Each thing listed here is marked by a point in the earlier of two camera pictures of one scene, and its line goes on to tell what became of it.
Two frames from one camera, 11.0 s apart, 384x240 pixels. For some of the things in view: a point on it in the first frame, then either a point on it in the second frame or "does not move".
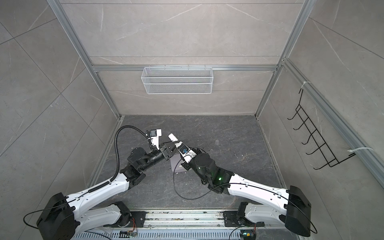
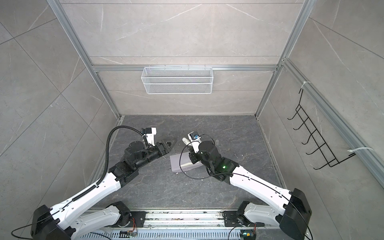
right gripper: (186, 165) → (193, 156)
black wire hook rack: (322, 147) does not move
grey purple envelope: (175, 160) does not move
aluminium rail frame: (163, 219) does not move
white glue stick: (172, 137) → (186, 141)
